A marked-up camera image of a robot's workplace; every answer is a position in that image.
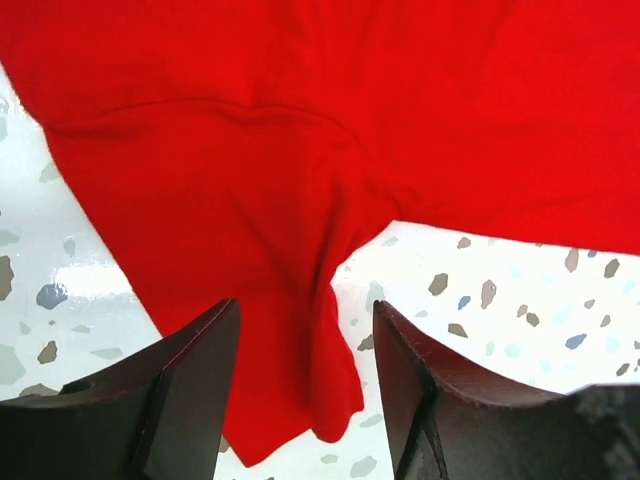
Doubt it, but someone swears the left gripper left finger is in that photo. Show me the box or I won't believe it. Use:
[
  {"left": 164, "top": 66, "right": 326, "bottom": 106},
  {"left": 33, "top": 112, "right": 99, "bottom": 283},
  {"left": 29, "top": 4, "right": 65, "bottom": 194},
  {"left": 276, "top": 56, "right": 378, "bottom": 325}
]
[{"left": 1, "top": 299, "right": 241, "bottom": 480}]

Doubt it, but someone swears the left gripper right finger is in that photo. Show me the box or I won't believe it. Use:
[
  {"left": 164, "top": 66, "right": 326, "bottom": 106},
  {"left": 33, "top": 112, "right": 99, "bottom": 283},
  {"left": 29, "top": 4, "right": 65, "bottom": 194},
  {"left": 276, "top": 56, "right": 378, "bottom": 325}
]
[{"left": 373, "top": 301, "right": 639, "bottom": 480}]

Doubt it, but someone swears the red t shirt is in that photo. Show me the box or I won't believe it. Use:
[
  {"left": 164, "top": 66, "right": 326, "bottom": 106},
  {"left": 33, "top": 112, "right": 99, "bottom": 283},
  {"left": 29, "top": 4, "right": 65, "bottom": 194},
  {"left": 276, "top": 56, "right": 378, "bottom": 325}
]
[{"left": 1, "top": 1, "right": 639, "bottom": 467}]

